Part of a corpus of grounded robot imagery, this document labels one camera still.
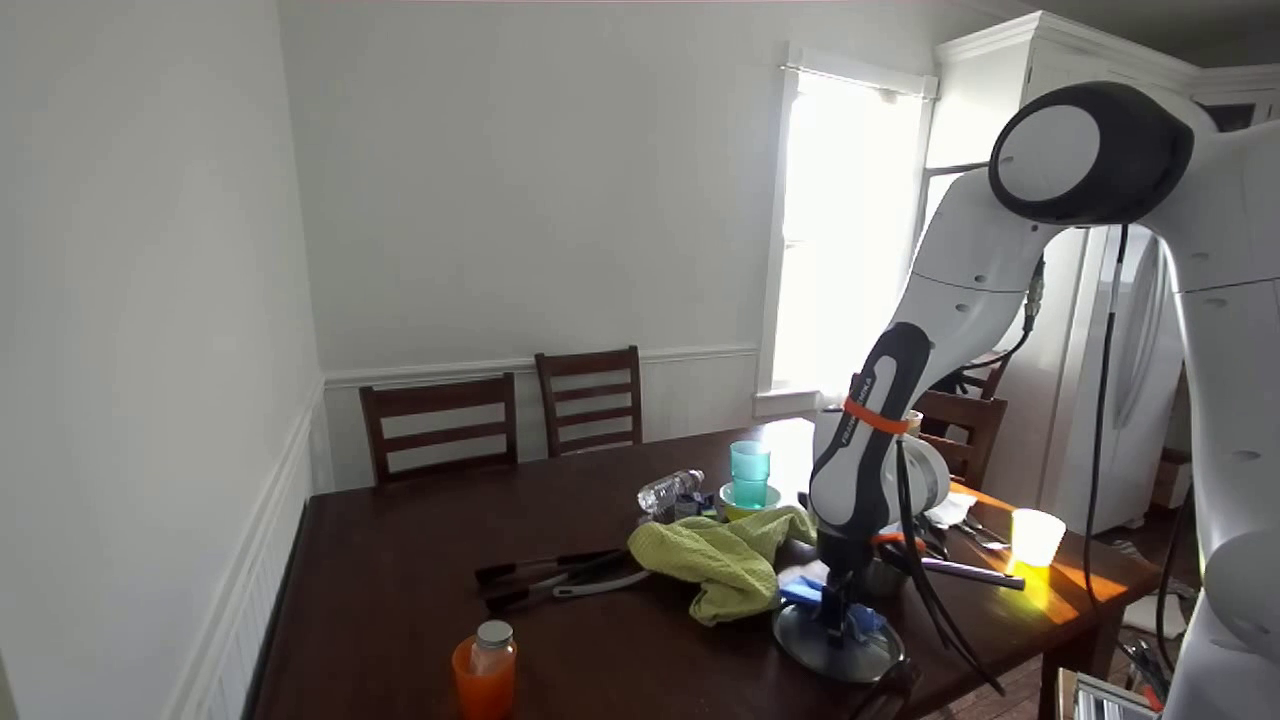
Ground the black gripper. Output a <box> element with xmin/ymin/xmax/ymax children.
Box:
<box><xmin>810</xmin><ymin>523</ymin><xmax>879</xmax><ymax>638</ymax></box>

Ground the grey plate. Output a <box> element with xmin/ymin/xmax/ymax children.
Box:
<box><xmin>770</xmin><ymin>595</ymin><xmax>911</xmax><ymax>686</ymax></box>

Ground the blue towel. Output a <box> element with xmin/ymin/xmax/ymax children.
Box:
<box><xmin>776</xmin><ymin>565</ymin><xmax>893</xmax><ymax>644</ymax></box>

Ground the green yellow towel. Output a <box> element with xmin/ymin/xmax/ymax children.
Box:
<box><xmin>625</xmin><ymin>500</ymin><xmax>819</xmax><ymax>633</ymax></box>

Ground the white paper sheet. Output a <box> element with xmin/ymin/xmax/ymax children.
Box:
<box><xmin>925</xmin><ymin>492</ymin><xmax>985</xmax><ymax>533</ymax></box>

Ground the teal plastic cup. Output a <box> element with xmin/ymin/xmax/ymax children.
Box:
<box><xmin>726</xmin><ymin>434</ymin><xmax>776</xmax><ymax>510</ymax></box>

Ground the yellow cup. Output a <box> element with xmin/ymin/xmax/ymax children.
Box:
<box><xmin>1008</xmin><ymin>505</ymin><xmax>1072</xmax><ymax>570</ymax></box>

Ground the dark wooden chair by robot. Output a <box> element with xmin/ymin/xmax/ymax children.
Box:
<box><xmin>911</xmin><ymin>389</ymin><xmax>1011</xmax><ymax>492</ymax></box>

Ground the white cabinet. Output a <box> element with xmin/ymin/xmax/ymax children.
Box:
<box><xmin>921</xmin><ymin>6</ymin><xmax>1280</xmax><ymax>541</ymax></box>

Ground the dark wooden slat chair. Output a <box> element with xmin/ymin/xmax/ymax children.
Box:
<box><xmin>530</xmin><ymin>338</ymin><xmax>649</xmax><ymax>458</ymax></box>
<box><xmin>355</xmin><ymin>367</ymin><xmax>518</xmax><ymax>487</ymax></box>

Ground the orange bottle with white cap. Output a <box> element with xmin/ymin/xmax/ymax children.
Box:
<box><xmin>447</xmin><ymin>614</ymin><xmax>518</xmax><ymax>720</ymax></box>

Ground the bright window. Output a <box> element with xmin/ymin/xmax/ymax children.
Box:
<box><xmin>757</xmin><ymin>51</ymin><xmax>936</xmax><ymax>403</ymax></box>

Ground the orange strap on arm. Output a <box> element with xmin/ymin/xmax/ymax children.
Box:
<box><xmin>841</xmin><ymin>397</ymin><xmax>915</xmax><ymax>439</ymax></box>

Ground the black handled utensil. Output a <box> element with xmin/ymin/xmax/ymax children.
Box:
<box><xmin>517</xmin><ymin>565</ymin><xmax>655</xmax><ymax>619</ymax></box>

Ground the long black arm cable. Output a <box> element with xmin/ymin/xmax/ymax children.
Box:
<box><xmin>1075</xmin><ymin>220</ymin><xmax>1140</xmax><ymax>578</ymax></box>

